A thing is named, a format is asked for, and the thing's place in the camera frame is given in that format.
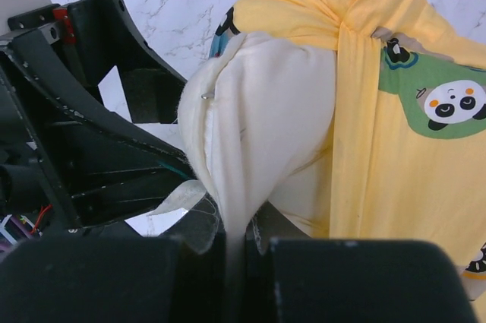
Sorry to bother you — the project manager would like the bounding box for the white pillow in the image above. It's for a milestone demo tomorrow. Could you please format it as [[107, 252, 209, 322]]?
[[155, 32, 336, 322]]

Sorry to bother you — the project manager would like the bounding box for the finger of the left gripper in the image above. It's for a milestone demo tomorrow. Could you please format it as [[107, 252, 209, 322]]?
[[75, 0, 186, 124], [9, 30, 194, 228]]

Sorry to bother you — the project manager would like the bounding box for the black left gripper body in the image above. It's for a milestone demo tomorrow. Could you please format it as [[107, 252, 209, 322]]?
[[0, 0, 126, 240]]

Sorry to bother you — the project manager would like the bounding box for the yellow cartoon-print pillowcase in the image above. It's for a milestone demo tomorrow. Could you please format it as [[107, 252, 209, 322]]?
[[210, 0, 485, 300]]

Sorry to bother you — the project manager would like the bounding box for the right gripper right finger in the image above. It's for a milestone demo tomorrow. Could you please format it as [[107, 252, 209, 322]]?
[[245, 202, 315, 322]]

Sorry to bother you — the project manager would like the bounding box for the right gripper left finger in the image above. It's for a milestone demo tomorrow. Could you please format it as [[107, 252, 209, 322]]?
[[157, 210, 226, 322]]

